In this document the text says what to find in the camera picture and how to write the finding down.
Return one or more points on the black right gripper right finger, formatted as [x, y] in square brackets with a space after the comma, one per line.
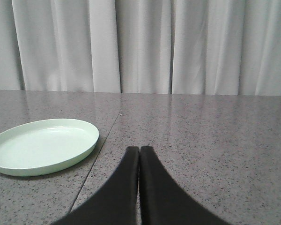
[163, 201]

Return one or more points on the white curtain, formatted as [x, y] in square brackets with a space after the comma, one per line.
[215, 47]

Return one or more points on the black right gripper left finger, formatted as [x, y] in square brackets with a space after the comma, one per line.
[115, 202]

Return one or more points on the light green round plate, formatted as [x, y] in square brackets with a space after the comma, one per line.
[46, 146]

